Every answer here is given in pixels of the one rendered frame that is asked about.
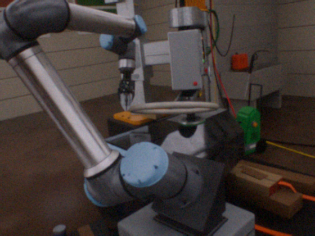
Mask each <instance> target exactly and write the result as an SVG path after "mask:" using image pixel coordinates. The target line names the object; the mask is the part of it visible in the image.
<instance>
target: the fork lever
mask: <svg viewBox="0 0 315 236"><path fill-rule="evenodd" d="M199 93H200V89H196V90H195V92H194V95H193V97H192V98H191V99H182V98H183V91H182V90H181V92H180V94H179V95H178V96H177V98H176V99H175V101H174V102H183V101H191V102H195V101H196V99H197V96H198V94H199ZM170 109H171V110H173V109H190V108H170ZM171 115H183V114H171Z"/></svg>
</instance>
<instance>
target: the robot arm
mask: <svg viewBox="0 0 315 236"><path fill-rule="evenodd" d="M67 29H68V30H76V31H85V32H90V33H98V34H101V36H100V46H101V47H102V48H103V49H105V50H107V51H110V52H112V53H114V54H117V55H119V61H118V69H119V70H120V73H121V74H123V77H122V80H121V82H120V85H119V86H120V88H118V97H119V100H120V102H121V106H122V108H123V109H124V111H128V109H129V108H130V106H131V103H132V101H133V99H134V96H135V92H134V91H135V80H132V79H131V78H132V76H131V74H133V73H134V70H135V69H136V65H137V64H135V63H136V42H135V39H136V38H138V37H140V36H141V35H144V33H146V32H147V27H146V24H145V22H144V21H143V19H142V18H141V17H140V16H139V15H135V16H134V17H132V18H130V17H124V16H119V15H115V14H112V13H108V12H103V11H99V10H95V9H92V8H88V7H84V6H80V5H77V4H73V3H68V1H67V0H15V1H13V2H11V3H10V4H9V5H8V6H7V7H6V8H5V9H4V10H3V11H2V12H1V13H0V60H6V62H7V63H8V64H9V65H10V66H11V67H12V68H13V70H14V72H15V73H16V74H17V75H18V77H19V78H20V79H21V81H22V82H23V83H24V85H25V86H26V87H27V89H28V91H29V92H30V93H31V94H32V96H33V97H34V99H35V100H36V101H37V103H38V104H39V105H40V107H41V108H42V110H43V111H44V112H45V114H46V115H47V116H48V118H49V119H50V120H51V122H52V123H53V124H54V126H55V127H56V129H57V130H58V132H59V133H60V134H61V135H62V137H63V138H64V140H65V141H66V142H67V144H68V145H69V146H70V148H71V149H72V150H73V152H74V153H75V154H76V156H77V158H78V159H79V160H80V161H81V163H82V164H83V166H84V167H85V168H84V174H83V175H84V176H85V180H84V181H85V183H84V189H85V193H86V195H87V196H88V198H89V199H90V200H91V201H92V202H93V203H94V204H95V205H98V206H101V207H106V206H114V205H116V204H118V203H122V202H126V201H129V200H134V199H137V198H141V197H145V196H149V195H152V194H154V195H156V196H158V197H160V198H161V200H162V201H163V202H164V203H165V204H166V205H167V206H169V207H171V208H173V209H176V210H184V209H187V208H189V207H191V206H192V205H193V204H194V203H195V202H196V201H197V200H198V199H199V197H200V196H201V194H202V191H203V187H204V177H203V173H202V171H201V170H200V168H199V167H198V166H197V165H196V164H195V163H193V162H192V161H189V160H179V159H177V158H176V157H174V156H173V155H171V154H170V153H168V152H167V151H165V150H164V149H163V148H161V147H160V146H158V145H156V144H153V143H150V142H140V143H136V144H134V145H132V146H131V147H130V148H129V149H128V150H127V151H126V152H125V154H124V157H123V156H122V154H121V153H120V152H119V150H117V149H111V148H110V147H109V145H108V144H107V143H106V141H105V140H104V138H103V137H102V136H101V134H100V133H99V131H98V130H97V129H96V127H95V126H94V124H93V122H91V120H90V118H89V117H88V115H87V114H86V113H85V110H84V109H83V107H82V106H81V105H80V103H79V102H78V100H77V99H76V97H75V96H74V95H73V94H72V92H71V90H70V89H69V88H68V86H67V85H66V83H65V82H64V81H63V79H62V77H61V76H60V74H59V73H58V72H57V70H56V68H55V67H54V65H53V64H52V62H51V61H50V60H49V58H48V57H47V56H46V54H45V53H44V51H43V50H42V49H41V45H40V44H39V43H38V40H37V38H38V37H39V36H41V35H44V34H48V33H62V32H63V31H64V30H67ZM124 93H128V94H129V95H128V96H127V106H125V95H123V94H124Z"/></svg>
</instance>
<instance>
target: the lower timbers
mask: <svg viewBox="0 0 315 236"><path fill-rule="evenodd" d="M238 164H243V165H246V166H250V167H253V168H256V169H259V170H263V171H266V172H269V173H272V174H276V175H279V176H283V181H284V182H287V183H289V184H291V186H292V187H293V188H294V190H295V191H296V193H295V192H294V191H293V190H292V189H291V188H290V187H289V186H287V185H284V184H283V187H281V188H280V189H279V190H278V191H276V192H275V193H274V194H273V195H271V196H270V197H266V196H264V195H262V194H259V193H256V192H253V191H251V190H248V189H246V188H242V187H239V186H237V185H234V184H232V183H229V182H227V181H224V189H225V192H227V193H229V194H231V195H233V196H236V197H238V198H241V199H243V200H244V201H246V202H249V203H251V204H254V205H256V206H259V207H261V208H263V209H265V210H268V211H270V212H272V213H274V214H277V215H279V216H281V217H285V218H287V219H289V218H291V217H292V216H293V215H294V214H295V213H297V212H298V211H299V210H300V209H301V208H302V207H303V198H302V196H303V194H302V193H305V194H308V195H312V194H313V192H314V190H315V177H312V176H307V175H303V174H299V173H298V174H297V173H292V172H289V171H285V170H281V169H277V168H273V167H269V166H265V165H261V164H256V163H253V162H247V161H243V160H241V161H240V162H239V163H238Z"/></svg>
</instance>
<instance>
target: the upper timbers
mask: <svg viewBox="0 0 315 236"><path fill-rule="evenodd" d="M241 165H242V164H237V165H236V166H235V167H239V166H241ZM245 166H246V165H245ZM247 167H250V166H247ZM250 168H252V169H254V170H256V171H259V172H261V173H264V174H266V175H268V177H266V178H264V179H262V180H258V179H256V178H253V177H251V176H249V175H247V174H245V173H242V172H240V173H239V174H237V175H236V176H235V175H232V174H228V175H227V176H226V177H225V181H227V182H229V183H232V184H234V185H237V186H239V187H242V188H246V189H248V190H251V191H253V192H256V193H259V194H262V195H264V196H266V197H270V196H271V195H273V194H274V193H275V192H276V191H278V190H279V189H280V188H281V187H283V184H279V182H280V181H283V178H284V177H283V176H279V175H276V174H272V173H269V172H266V171H263V170H259V169H256V168H253V167H250Z"/></svg>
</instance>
